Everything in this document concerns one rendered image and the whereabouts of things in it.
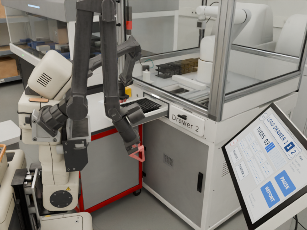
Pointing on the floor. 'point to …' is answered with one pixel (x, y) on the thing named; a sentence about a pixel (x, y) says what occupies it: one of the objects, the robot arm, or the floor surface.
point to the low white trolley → (107, 163)
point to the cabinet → (188, 174)
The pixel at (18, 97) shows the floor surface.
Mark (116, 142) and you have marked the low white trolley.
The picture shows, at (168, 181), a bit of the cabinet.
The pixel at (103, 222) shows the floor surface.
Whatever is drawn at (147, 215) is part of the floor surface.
